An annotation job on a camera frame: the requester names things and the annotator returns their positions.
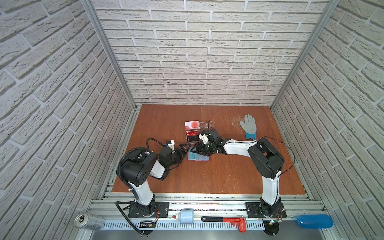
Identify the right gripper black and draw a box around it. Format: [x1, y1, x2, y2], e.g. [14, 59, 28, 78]
[190, 141, 217, 156]

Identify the red leather card holder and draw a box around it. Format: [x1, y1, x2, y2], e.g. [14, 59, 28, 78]
[187, 148, 210, 162]

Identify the clear acrylic card display stand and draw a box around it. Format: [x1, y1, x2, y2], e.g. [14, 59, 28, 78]
[185, 121, 215, 144]

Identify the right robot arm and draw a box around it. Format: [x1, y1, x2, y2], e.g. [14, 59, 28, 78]
[191, 129, 285, 207]

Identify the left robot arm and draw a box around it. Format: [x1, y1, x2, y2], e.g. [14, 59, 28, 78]
[116, 143, 191, 211]

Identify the black VIP card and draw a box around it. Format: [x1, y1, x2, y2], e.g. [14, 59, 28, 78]
[187, 135, 200, 143]

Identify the red VIP card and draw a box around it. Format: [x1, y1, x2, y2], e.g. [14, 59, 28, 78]
[186, 130, 200, 136]

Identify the red white patterned card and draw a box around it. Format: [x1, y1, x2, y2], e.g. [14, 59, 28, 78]
[185, 121, 200, 131]

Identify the grey work glove blue cuff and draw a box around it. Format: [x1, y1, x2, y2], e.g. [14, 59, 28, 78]
[240, 115, 257, 140]

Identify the red black pipe wrench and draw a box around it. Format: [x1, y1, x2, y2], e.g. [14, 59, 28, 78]
[201, 216, 247, 233]

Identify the silver drink can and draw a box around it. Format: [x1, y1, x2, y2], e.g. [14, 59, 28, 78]
[74, 213, 105, 231]

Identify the blue plastic case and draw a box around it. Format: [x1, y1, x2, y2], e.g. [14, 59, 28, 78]
[297, 215, 334, 229]

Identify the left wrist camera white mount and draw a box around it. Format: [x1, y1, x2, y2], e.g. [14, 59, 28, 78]
[165, 140, 175, 151]

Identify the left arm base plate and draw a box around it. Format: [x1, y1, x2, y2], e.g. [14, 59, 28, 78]
[129, 202, 170, 218]

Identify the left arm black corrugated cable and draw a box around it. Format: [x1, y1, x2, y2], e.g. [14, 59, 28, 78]
[114, 137, 166, 235]

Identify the aluminium rail frame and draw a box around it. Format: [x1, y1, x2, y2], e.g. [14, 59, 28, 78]
[77, 191, 337, 240]

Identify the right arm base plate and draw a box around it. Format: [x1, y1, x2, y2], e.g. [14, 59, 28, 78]
[245, 202, 287, 219]

